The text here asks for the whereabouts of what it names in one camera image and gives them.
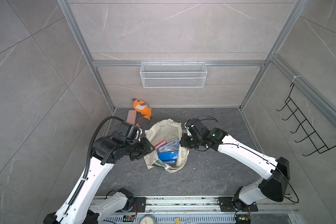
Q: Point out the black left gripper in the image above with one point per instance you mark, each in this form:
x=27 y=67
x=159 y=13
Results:
x=146 y=147

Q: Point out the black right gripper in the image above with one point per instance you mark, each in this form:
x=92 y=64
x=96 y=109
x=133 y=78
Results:
x=183 y=141

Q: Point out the beige canvas bag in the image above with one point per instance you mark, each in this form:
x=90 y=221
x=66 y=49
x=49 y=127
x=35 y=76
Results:
x=166 y=130

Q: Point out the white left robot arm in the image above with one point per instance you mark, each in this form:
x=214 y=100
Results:
x=102 y=155

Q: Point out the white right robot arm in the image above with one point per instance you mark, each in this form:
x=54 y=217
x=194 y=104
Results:
x=274 y=173

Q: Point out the pink compass case in bag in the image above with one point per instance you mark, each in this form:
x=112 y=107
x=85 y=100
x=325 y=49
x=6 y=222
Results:
x=160 y=144

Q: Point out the clear plastic case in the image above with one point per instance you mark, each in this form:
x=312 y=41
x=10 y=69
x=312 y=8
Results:
x=171 y=146

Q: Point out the pink rectangular case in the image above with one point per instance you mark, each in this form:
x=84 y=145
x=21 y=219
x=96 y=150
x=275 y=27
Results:
x=131 y=117

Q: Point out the orange plush shark toy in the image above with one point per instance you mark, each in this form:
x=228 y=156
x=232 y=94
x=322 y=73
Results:
x=141 y=107

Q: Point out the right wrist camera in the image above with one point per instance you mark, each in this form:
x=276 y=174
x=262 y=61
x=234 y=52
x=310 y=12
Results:
x=195 y=127

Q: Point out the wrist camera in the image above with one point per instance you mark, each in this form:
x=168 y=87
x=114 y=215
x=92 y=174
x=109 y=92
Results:
x=128 y=132
x=195 y=127

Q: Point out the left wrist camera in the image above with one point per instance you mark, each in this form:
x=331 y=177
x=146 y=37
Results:
x=128 y=132

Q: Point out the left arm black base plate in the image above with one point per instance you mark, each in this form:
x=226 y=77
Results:
x=137 y=204

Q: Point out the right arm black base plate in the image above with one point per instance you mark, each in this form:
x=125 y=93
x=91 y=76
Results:
x=228 y=204

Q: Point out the white wire mesh basket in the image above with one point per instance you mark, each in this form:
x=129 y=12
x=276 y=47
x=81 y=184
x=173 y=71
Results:
x=173 y=75

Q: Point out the black wire hook rack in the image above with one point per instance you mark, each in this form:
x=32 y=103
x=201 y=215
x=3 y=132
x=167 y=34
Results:
x=304 y=124

